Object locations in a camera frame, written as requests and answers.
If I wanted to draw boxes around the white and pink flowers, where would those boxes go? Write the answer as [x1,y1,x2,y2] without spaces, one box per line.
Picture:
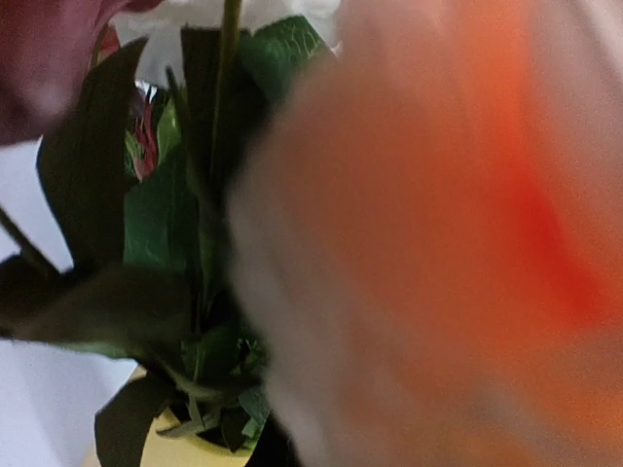
[1,1,337,466]

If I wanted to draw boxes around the yellow ceramic vase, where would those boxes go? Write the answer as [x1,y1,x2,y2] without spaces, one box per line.
[83,367,252,466]

